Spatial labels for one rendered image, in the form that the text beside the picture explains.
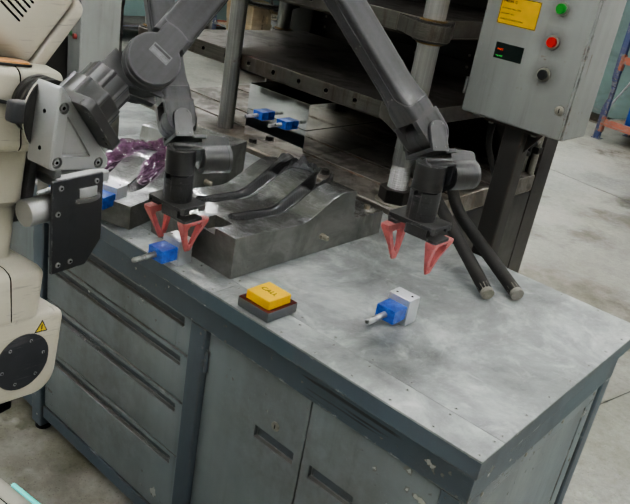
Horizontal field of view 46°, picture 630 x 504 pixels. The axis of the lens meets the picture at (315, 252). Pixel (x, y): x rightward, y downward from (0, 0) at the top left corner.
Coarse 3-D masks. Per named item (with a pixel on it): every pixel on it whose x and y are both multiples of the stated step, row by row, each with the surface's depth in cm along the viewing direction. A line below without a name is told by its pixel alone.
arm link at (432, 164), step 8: (416, 160) 131; (424, 160) 130; (432, 160) 130; (440, 160) 131; (448, 160) 132; (416, 168) 131; (424, 168) 129; (432, 168) 129; (440, 168) 129; (448, 168) 133; (416, 176) 131; (424, 176) 130; (432, 176) 129; (440, 176) 130; (448, 176) 133; (416, 184) 131; (424, 184) 130; (432, 184) 130; (440, 184) 131; (448, 184) 134; (432, 192) 131; (440, 192) 132
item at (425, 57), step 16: (432, 0) 188; (448, 0) 188; (288, 16) 312; (432, 16) 189; (416, 48) 195; (432, 48) 192; (416, 64) 195; (432, 64) 194; (416, 80) 196; (400, 144) 203; (400, 160) 205; (400, 176) 206; (384, 192) 208; (400, 192) 207
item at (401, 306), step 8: (400, 288) 144; (392, 296) 142; (400, 296) 141; (408, 296) 142; (416, 296) 142; (384, 304) 140; (392, 304) 140; (400, 304) 141; (408, 304) 140; (416, 304) 142; (376, 312) 141; (384, 312) 139; (392, 312) 138; (400, 312) 139; (408, 312) 141; (416, 312) 144; (368, 320) 135; (376, 320) 137; (384, 320) 140; (392, 320) 138; (400, 320) 140; (408, 320) 142
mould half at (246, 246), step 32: (224, 192) 168; (256, 192) 170; (288, 192) 168; (320, 192) 167; (352, 192) 168; (160, 224) 160; (256, 224) 153; (288, 224) 157; (320, 224) 164; (352, 224) 174; (192, 256) 154; (224, 256) 148; (256, 256) 151; (288, 256) 160
